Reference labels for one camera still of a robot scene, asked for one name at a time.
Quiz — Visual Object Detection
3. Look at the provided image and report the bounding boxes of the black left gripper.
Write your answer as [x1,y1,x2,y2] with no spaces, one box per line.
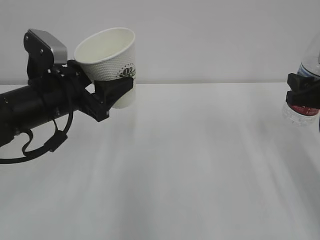
[46,60,134,122]

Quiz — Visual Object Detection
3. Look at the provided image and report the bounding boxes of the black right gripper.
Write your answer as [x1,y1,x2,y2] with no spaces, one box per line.
[285,73,320,109]

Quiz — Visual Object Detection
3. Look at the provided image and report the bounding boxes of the clear plastic water bottle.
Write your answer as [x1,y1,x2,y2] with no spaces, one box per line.
[282,33,320,127]

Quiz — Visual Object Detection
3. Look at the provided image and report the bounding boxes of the white paper coffee cup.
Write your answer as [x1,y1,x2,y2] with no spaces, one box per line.
[74,27,137,110]

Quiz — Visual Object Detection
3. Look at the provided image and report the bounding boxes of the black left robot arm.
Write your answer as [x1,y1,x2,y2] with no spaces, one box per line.
[0,60,134,146]

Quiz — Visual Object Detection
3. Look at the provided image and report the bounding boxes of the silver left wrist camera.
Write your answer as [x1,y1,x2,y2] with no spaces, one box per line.
[23,28,68,79]

